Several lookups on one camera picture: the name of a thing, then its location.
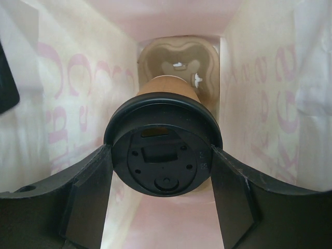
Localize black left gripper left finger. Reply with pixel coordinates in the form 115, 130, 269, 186
1, 145, 113, 248

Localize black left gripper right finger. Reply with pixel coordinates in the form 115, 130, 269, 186
211, 147, 331, 248

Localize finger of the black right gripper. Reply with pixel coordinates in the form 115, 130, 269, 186
0, 45, 20, 114

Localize paper cakes bag pink handles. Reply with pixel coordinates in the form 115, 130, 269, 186
1, 1, 331, 248

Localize black plastic cup lid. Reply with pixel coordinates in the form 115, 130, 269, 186
104, 92, 223, 197

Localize brown pulp cup carrier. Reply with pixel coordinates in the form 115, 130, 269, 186
137, 36, 220, 118

